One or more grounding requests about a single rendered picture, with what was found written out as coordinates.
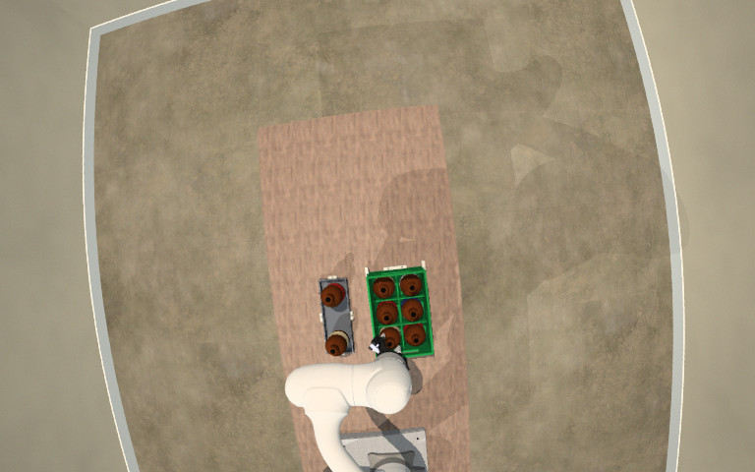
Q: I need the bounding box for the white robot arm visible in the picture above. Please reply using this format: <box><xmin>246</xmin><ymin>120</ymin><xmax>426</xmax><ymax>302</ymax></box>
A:
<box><xmin>285</xmin><ymin>352</ymin><xmax>426</xmax><ymax>472</ymax></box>

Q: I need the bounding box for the green box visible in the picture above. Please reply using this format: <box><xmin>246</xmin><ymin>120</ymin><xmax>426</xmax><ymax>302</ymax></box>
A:
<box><xmin>366</xmin><ymin>266</ymin><xmax>433</xmax><ymax>357</ymax></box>

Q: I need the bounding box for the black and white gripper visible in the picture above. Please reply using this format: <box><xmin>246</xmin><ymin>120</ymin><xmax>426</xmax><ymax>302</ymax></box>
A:
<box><xmin>369</xmin><ymin>333</ymin><xmax>409</xmax><ymax>371</ymax></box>

